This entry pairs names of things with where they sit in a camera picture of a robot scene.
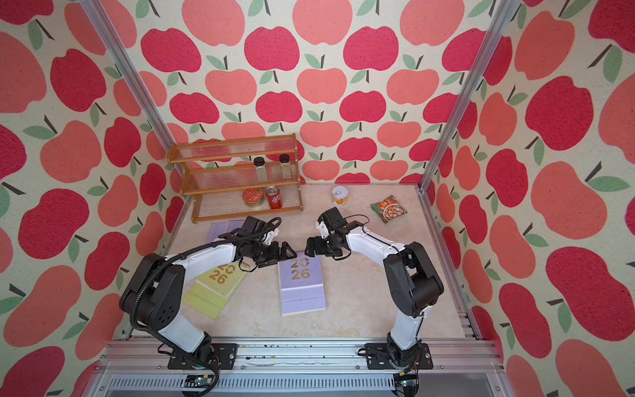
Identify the green calendar left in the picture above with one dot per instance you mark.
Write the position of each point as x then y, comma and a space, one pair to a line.
212, 290

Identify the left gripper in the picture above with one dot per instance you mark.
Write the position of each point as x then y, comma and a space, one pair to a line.
276, 257

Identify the right aluminium corner post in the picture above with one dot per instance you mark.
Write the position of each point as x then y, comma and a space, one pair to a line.
499, 23

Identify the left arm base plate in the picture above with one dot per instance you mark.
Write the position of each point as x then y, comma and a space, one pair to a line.
219, 355

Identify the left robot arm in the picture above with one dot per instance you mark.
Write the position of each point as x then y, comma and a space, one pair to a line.
153, 296

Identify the left glass spice jar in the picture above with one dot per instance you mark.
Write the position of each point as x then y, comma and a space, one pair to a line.
260, 167

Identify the left aluminium corner post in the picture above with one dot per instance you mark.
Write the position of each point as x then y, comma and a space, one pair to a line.
138, 136

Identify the right glass spice jar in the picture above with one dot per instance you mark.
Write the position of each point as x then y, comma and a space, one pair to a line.
285, 166

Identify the flat red tin can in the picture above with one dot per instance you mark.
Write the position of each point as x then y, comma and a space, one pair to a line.
253, 196

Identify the glass spice jar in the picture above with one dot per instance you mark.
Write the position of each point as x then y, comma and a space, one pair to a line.
285, 166
260, 167

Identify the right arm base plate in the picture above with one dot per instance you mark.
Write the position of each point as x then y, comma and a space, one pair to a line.
388, 356

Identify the wooden tiered shelf rack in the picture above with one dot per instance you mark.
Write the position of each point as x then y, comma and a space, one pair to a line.
217, 173

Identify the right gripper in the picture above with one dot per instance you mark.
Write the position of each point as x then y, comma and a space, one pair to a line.
319, 250

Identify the white yellow food can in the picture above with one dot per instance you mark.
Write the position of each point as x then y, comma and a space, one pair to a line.
340, 195

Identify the aluminium frame rail front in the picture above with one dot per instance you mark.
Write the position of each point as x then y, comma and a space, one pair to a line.
300, 366

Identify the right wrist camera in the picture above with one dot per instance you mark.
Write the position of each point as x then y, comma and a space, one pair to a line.
323, 229

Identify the aluminium corner post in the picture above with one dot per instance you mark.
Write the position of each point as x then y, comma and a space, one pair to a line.
138, 136
499, 23

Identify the green orange snack packet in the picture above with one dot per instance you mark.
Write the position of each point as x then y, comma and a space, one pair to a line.
388, 209

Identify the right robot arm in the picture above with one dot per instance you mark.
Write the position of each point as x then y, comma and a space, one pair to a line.
414, 283

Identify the red soda can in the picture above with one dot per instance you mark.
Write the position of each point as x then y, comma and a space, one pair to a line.
274, 198

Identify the purple calendar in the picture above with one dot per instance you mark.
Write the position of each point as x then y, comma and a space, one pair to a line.
301, 285
219, 228

